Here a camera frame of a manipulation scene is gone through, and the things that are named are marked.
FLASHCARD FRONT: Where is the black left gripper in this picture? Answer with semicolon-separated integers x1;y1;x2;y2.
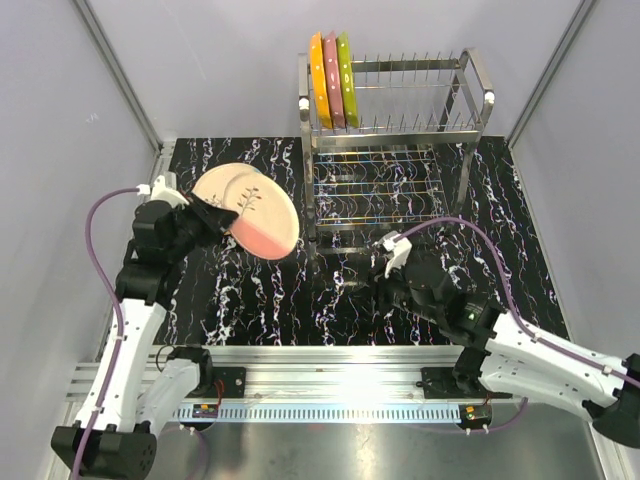
166;192;238;262

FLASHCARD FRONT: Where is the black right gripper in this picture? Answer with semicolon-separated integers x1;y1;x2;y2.
348;256;443;325

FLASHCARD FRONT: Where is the beige blue leaf plate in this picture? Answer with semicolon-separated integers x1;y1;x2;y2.
192;163;258;208

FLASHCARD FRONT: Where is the beige pink leaf plate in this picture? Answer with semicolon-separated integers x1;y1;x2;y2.
223;172;300;260

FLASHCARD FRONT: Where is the orange dotted scalloped plate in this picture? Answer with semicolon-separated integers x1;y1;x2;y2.
309;32;333;129

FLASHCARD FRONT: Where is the pink dotted scalloped plate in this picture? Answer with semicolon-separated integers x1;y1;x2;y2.
323;31;346;129

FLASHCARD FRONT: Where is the yellow-green dotted scalloped plate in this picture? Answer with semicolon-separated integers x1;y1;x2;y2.
336;32;359;128

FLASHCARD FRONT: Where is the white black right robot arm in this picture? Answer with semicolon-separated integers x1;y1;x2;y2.
368;256;639;448

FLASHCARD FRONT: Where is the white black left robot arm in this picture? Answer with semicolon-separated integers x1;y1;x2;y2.
51;197;239;479

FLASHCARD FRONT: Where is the stainless steel dish rack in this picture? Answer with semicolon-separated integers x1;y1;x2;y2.
298;48;496;252

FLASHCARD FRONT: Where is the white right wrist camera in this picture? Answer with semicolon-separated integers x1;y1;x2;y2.
374;231;412;279

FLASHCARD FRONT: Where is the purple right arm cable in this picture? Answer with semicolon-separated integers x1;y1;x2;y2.
394;216;631;434

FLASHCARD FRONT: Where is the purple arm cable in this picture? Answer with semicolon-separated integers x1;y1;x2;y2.
69;186;209;480
394;216;631;434

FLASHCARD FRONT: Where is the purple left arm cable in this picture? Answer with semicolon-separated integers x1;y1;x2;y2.
69;186;209;480

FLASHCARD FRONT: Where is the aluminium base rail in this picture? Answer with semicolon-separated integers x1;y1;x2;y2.
67;344;611;401

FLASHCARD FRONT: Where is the white slotted cable duct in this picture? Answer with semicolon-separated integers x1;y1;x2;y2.
171;403;461;424

